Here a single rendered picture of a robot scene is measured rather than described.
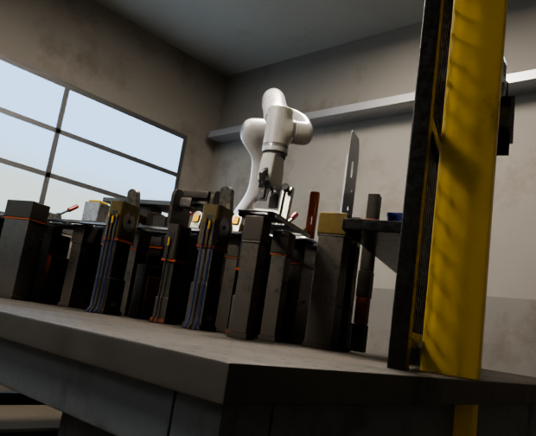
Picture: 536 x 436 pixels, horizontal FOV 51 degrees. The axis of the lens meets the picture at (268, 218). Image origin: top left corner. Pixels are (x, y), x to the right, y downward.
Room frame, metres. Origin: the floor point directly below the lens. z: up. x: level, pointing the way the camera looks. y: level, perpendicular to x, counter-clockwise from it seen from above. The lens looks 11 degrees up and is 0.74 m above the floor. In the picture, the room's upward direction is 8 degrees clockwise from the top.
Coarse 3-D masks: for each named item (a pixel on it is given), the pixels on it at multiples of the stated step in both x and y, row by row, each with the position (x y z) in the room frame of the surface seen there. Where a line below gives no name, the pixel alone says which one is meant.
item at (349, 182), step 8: (352, 136) 1.58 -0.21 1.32; (352, 144) 1.59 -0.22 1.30; (352, 152) 1.60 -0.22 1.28; (352, 160) 1.61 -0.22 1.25; (344, 176) 1.57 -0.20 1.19; (352, 176) 1.63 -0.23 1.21; (344, 184) 1.57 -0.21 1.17; (352, 184) 1.64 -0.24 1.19; (344, 192) 1.57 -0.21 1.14; (352, 192) 1.65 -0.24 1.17; (344, 200) 1.58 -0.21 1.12; (352, 200) 1.66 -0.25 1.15; (344, 208) 1.59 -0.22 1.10; (352, 208) 1.67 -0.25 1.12
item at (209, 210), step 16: (208, 208) 1.54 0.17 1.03; (224, 208) 1.55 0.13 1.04; (208, 224) 1.53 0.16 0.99; (224, 224) 1.56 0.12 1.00; (208, 240) 1.53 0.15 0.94; (224, 240) 1.58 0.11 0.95; (208, 256) 1.52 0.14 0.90; (208, 272) 1.54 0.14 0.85; (192, 288) 1.55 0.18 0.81; (208, 288) 1.54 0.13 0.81; (192, 304) 1.54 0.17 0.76; (208, 304) 1.55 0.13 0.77; (192, 320) 1.53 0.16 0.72; (208, 320) 1.57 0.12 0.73
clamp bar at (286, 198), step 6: (282, 186) 1.86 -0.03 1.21; (288, 186) 1.85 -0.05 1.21; (282, 192) 1.89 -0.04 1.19; (288, 192) 1.89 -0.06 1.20; (282, 198) 1.88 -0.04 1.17; (288, 198) 1.88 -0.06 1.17; (282, 204) 1.88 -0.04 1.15; (288, 204) 1.87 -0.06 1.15; (282, 210) 1.88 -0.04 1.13; (288, 210) 1.87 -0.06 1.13; (288, 216) 1.87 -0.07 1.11
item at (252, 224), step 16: (256, 224) 1.31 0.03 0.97; (256, 240) 1.31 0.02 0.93; (256, 256) 1.31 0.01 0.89; (240, 272) 1.32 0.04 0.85; (256, 272) 1.31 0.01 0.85; (240, 288) 1.32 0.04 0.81; (256, 288) 1.33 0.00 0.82; (240, 304) 1.32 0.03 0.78; (256, 304) 1.34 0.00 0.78; (240, 320) 1.31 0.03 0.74; (240, 336) 1.31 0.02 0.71
